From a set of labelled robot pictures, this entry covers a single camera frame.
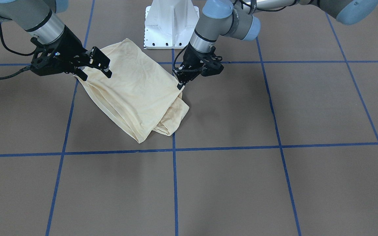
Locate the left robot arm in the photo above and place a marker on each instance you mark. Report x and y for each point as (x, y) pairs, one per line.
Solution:
(236, 19)

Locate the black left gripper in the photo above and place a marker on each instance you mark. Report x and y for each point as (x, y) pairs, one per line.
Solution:
(189, 59)

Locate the cream long-sleeve printed shirt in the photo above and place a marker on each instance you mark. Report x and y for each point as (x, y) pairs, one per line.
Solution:
(140, 97)

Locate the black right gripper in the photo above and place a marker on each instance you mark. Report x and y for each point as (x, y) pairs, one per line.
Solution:
(70, 43)

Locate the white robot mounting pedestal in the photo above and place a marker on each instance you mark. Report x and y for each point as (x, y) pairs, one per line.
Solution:
(169, 24)

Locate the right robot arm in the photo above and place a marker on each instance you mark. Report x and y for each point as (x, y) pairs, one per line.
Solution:
(36, 17)

